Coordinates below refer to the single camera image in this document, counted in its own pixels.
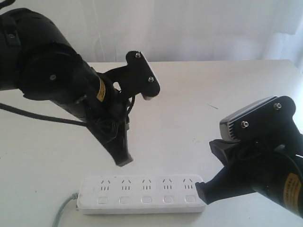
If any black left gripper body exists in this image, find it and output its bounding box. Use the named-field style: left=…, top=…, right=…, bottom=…
left=51, top=63, right=132, bottom=132

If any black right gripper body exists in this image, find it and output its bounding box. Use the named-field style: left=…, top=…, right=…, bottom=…
left=227, top=123, right=303, bottom=217

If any white five-outlet power strip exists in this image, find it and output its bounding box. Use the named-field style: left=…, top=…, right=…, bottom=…
left=77, top=174, right=206, bottom=215

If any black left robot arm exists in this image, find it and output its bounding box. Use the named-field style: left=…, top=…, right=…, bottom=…
left=0, top=8, right=132, bottom=166

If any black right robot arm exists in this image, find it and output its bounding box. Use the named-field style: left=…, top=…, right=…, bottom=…
left=195, top=122, right=303, bottom=217

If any white curtain backdrop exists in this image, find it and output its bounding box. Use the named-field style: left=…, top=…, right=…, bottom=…
left=4, top=0, right=303, bottom=69

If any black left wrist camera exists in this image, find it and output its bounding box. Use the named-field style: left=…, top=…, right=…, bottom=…
left=125, top=51, right=160, bottom=100

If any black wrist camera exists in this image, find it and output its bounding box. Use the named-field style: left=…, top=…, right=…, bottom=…
left=125, top=51, right=160, bottom=100
left=219, top=96, right=296, bottom=142

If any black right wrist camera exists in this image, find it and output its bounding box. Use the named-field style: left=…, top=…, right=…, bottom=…
left=219, top=96, right=296, bottom=142

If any grey cable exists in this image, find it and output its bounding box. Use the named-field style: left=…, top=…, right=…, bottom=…
left=52, top=192, right=80, bottom=227

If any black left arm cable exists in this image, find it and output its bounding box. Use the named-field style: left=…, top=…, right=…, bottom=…
left=0, top=103, right=88, bottom=127

